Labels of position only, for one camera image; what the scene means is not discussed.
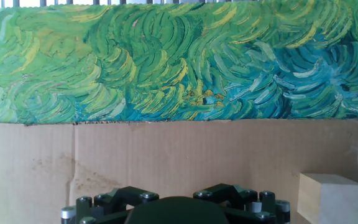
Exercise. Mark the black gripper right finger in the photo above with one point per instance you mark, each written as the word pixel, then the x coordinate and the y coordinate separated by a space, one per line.
pixel 228 193

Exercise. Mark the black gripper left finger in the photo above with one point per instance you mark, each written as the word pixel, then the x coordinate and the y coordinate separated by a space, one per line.
pixel 120 199

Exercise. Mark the tall pale wooden block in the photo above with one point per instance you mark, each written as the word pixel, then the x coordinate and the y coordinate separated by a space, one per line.
pixel 331 202

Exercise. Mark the brown cardboard sheet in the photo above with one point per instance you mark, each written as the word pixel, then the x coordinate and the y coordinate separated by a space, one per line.
pixel 166 149

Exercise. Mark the green white painted cloth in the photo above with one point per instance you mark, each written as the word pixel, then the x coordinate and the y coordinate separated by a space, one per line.
pixel 166 62

